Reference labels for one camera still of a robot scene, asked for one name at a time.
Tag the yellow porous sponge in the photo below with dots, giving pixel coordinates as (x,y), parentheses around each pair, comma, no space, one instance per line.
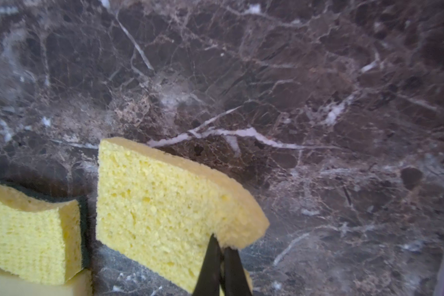
(160,210)

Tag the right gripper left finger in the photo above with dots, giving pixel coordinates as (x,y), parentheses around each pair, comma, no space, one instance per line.
(208,283)

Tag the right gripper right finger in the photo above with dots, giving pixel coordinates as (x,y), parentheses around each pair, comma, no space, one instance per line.
(233,279)

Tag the beige tan sponge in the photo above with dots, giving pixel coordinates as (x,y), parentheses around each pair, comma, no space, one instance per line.
(79,285)

